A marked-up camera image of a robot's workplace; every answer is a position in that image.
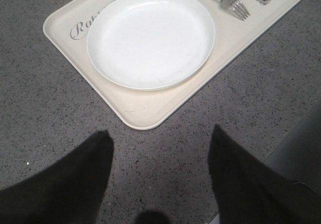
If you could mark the cream rabbit serving tray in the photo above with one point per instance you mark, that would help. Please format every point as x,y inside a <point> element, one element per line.
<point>67,29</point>

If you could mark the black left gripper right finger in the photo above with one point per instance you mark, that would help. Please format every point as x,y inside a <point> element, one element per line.
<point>247,191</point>

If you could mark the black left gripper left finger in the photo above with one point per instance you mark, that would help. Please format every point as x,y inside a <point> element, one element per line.
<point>69,191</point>

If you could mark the silver metal fork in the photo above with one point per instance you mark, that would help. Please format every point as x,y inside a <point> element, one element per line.
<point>235,7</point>

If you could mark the white round plate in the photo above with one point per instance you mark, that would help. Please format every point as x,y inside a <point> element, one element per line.
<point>151,44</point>

